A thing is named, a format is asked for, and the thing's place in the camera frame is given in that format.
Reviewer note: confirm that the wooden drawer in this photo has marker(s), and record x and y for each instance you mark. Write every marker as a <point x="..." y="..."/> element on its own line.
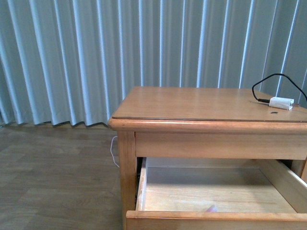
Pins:
<point x="174" y="193"/>

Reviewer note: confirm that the pink marker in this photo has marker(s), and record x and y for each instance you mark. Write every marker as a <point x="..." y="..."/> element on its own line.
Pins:
<point x="212" y="208"/>

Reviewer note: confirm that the wooden nightstand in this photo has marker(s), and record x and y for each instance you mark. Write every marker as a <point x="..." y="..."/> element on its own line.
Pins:
<point x="200" y="123"/>

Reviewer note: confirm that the white usb charger plug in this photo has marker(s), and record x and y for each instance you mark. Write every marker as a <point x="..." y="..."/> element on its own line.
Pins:
<point x="281" y="103"/>

